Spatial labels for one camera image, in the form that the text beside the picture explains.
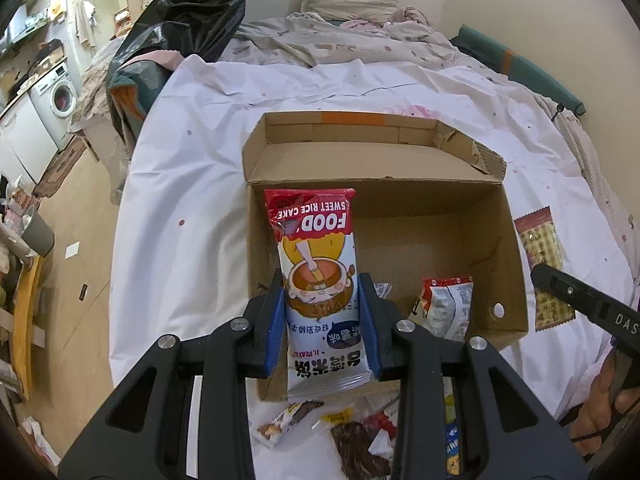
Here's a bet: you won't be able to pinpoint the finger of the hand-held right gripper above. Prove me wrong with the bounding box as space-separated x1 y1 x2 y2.
530 262 640 338

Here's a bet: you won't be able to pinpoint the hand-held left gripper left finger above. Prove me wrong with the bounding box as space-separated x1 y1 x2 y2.
57 270 289 480

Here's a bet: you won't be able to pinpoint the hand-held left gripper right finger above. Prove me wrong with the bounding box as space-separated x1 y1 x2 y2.
360 273 589 480

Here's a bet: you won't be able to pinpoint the brown patterned snack packet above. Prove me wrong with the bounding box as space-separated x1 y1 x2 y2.
513 206 576 333

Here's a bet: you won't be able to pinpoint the rice cake packet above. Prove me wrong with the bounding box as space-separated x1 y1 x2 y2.
263 188 372 401

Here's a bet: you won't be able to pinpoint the dark brown packet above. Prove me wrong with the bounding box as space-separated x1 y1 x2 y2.
320 409 393 478

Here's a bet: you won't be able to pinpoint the cardboard box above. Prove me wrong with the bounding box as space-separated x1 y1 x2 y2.
241 111 530 403

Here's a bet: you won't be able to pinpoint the person's right hand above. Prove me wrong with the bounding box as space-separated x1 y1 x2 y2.
570 345 640 456

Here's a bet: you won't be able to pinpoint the small red white snack packet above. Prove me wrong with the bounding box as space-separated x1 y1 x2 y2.
407 275 475 343

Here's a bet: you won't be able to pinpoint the brown white snack bar packet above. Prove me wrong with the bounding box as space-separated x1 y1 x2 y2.
256 400 325 450

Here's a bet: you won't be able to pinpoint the clear red white wrapper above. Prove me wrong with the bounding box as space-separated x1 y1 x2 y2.
362 395 401 461

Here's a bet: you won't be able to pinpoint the beige waffle blanket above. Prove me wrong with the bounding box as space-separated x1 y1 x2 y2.
537 95 640 311

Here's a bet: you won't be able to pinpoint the white bed sheet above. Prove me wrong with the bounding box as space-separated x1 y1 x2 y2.
107 55 636 411

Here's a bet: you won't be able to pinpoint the green rolled mat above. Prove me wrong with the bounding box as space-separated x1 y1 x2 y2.
450 24 586 116

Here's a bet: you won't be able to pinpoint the yellow table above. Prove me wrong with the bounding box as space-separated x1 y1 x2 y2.
12 255 46 401

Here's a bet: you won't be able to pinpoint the crumpled white paper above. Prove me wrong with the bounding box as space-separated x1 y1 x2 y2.
22 417 61 466

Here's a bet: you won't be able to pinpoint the grey trash bin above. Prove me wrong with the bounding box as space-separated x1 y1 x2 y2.
20 207 55 258

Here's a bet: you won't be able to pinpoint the brown door mat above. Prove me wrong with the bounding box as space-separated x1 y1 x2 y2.
32 135 88 201

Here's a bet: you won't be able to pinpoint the floral grey duvet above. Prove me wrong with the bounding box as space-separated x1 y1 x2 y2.
220 6 496 68

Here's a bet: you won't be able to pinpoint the pink cloth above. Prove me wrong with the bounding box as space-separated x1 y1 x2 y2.
132 50 183 72

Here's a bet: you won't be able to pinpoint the beige patterned cloth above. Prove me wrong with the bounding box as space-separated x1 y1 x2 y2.
70 47 131 133

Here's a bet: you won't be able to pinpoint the white cabinet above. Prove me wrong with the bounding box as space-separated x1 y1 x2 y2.
0 95 58 186

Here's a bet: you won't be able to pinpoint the white washing machine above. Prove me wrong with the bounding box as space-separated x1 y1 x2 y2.
29 62 81 151

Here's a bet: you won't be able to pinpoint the black garbage bag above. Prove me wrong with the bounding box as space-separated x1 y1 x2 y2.
107 0 248 133

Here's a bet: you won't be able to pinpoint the hanging white towel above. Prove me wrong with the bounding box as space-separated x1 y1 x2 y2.
75 0 97 48

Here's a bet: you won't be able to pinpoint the thin black cord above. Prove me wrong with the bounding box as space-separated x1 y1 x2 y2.
570 427 608 445

